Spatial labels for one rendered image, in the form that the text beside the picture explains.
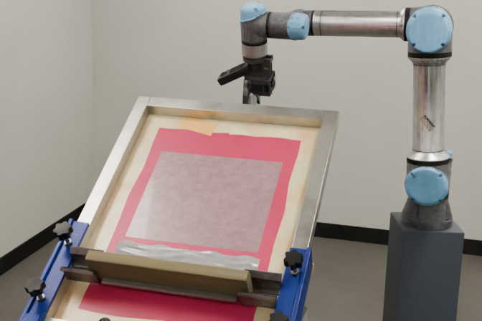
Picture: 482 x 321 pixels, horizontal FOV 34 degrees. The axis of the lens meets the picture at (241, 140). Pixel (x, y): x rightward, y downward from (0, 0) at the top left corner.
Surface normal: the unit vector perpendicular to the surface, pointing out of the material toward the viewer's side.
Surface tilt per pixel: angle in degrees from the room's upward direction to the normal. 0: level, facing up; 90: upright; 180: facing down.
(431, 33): 82
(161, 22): 90
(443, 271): 90
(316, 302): 0
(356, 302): 0
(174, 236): 32
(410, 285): 90
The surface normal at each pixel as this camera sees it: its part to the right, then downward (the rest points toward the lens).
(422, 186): -0.29, 0.34
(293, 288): -0.11, -0.71
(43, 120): 0.97, 0.08
